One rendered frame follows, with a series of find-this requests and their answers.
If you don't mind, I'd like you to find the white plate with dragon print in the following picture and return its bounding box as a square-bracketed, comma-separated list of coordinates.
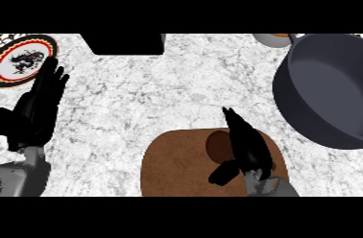
[0, 34, 59, 88]

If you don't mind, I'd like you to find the white bowl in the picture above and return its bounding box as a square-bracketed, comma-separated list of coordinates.
[251, 34, 298, 49]

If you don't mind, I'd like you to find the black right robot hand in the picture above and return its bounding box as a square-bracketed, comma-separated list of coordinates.
[207, 107, 276, 186]

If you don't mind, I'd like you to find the brown cupcake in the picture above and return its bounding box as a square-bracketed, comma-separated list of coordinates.
[205, 130, 236, 163]

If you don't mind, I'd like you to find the brown wooden cutting board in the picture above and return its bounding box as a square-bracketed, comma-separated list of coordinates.
[141, 128, 291, 198]

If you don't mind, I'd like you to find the dark grey pot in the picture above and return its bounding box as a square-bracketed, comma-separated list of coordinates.
[272, 34, 363, 150]

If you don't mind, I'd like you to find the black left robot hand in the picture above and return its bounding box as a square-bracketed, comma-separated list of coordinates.
[0, 56, 71, 154]

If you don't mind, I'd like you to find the black appliance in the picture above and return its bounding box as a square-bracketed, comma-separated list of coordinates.
[80, 34, 167, 56]

